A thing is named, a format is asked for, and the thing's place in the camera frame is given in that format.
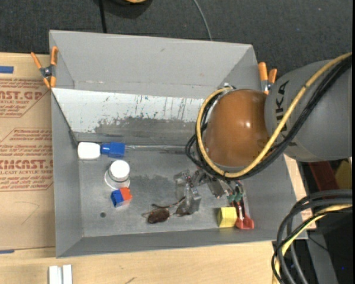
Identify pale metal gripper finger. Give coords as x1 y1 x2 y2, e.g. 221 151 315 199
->
184 186 202 213
173 170 196 199

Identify yellow block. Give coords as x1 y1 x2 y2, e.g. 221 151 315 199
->
216 206 238 228

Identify brown sunglasses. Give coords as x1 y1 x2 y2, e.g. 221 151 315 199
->
141 198 193 225

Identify small red tool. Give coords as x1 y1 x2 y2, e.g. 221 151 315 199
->
235 205 255 230

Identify blue and orange block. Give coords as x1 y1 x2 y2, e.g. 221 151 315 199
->
110 187 133 208

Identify clear plastic bottle, white cap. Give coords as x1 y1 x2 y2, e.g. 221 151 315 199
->
104 159 131 189

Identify white bottle with blue cap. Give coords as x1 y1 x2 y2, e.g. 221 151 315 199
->
77 141 127 160

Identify grey metal bin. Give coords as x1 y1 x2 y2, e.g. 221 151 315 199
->
49 30 308 259

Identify brown cardboard board, red print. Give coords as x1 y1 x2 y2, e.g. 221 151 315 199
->
0 51 57 251

